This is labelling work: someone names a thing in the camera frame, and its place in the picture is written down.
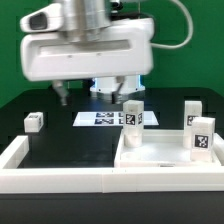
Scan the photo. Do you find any white square tabletop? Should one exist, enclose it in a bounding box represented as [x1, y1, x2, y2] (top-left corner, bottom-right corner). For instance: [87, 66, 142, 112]
[114, 129, 221, 168]

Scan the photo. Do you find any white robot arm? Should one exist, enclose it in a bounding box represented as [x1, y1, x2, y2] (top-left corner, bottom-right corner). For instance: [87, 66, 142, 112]
[20, 0, 154, 104]

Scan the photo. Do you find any white U-shaped fence wall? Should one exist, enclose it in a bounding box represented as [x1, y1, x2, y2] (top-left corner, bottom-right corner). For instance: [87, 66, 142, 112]
[0, 135, 224, 194]

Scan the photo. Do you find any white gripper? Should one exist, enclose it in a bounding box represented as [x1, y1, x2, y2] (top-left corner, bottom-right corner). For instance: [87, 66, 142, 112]
[20, 3, 154, 106]

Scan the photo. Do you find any white marker sheet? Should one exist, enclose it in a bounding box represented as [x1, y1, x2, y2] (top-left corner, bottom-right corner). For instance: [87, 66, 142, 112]
[73, 111, 159, 127]

